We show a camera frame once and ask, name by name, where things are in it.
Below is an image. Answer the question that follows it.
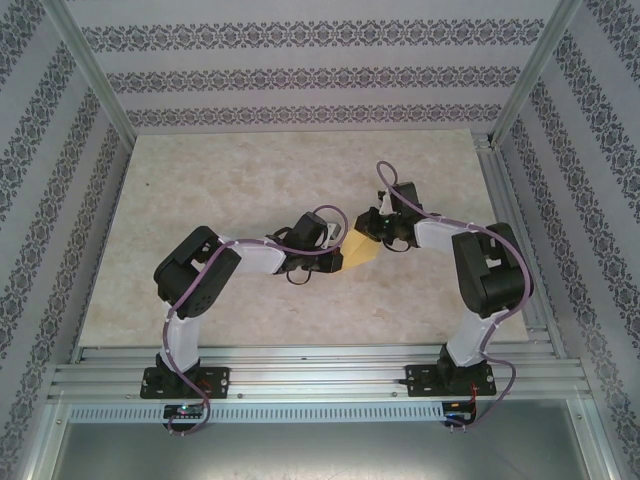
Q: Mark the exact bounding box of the slotted grey cable duct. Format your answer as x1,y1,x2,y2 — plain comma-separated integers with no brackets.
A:
67,403,446,424

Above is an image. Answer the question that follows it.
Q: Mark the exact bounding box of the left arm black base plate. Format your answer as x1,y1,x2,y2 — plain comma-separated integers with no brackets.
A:
141,366,232,401

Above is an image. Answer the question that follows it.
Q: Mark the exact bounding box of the yellow paper sheet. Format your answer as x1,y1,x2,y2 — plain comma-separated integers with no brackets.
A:
341,215,382,274

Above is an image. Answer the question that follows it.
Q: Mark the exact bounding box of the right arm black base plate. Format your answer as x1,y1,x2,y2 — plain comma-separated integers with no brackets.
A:
404,363,496,399

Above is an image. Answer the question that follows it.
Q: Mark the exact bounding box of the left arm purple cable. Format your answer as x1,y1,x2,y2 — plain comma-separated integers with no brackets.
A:
162,203,350,437

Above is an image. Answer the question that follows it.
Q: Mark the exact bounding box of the grey sheet metal panel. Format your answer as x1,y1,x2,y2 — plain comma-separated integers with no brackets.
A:
49,399,601,480

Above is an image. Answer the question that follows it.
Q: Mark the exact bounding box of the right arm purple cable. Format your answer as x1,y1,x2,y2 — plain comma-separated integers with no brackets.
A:
375,160,538,431

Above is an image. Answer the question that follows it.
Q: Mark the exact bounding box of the aluminium side rail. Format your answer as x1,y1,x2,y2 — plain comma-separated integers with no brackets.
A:
472,130,569,359

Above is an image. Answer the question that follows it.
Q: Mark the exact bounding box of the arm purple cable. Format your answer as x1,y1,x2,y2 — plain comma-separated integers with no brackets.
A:
162,203,350,437
375,160,538,431

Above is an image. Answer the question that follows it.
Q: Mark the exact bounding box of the aluminium frame post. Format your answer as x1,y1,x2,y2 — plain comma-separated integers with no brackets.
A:
489,0,586,149
39,0,137,149

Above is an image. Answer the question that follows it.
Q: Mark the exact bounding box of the aluminium mounting rail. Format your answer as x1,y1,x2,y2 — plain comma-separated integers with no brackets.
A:
47,344,594,404

